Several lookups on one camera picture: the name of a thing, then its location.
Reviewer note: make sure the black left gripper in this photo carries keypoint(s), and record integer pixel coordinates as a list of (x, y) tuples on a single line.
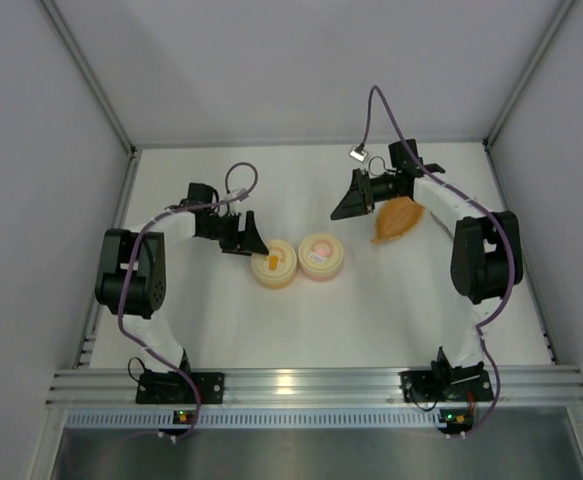
[(241, 233)]

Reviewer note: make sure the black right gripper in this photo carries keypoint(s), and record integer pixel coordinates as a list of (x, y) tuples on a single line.
[(364, 191)]

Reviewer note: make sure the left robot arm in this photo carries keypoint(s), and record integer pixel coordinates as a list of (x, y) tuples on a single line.
[(131, 280)]

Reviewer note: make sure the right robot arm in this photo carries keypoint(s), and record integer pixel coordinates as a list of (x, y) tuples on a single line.
[(486, 258)]

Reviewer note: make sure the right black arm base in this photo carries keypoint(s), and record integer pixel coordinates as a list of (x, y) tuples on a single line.
[(423, 387)]

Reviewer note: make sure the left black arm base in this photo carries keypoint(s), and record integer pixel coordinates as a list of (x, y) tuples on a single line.
[(171, 388)]

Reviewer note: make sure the woven fish-shaped basket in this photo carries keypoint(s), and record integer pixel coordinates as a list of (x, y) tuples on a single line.
[(396, 218)]

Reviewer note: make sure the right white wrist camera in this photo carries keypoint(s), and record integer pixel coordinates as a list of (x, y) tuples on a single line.
[(358, 153)]

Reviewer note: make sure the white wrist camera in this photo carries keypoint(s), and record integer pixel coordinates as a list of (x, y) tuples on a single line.
[(233, 199), (358, 153)]

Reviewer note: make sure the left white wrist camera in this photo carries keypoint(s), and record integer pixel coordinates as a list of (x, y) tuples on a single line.
[(233, 199)]

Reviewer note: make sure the slotted grey cable duct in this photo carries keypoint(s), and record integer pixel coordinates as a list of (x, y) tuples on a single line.
[(207, 419)]

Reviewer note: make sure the aluminium front rail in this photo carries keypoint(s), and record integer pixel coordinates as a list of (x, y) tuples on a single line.
[(516, 386)]

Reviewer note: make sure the right aluminium frame post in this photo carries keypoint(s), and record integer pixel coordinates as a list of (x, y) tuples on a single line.
[(531, 66)]

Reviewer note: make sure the aluminium frame post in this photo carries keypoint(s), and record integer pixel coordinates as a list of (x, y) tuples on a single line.
[(69, 42), (531, 66)]

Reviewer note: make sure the left aluminium frame post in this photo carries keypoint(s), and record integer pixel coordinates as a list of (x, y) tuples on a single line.
[(69, 42)]

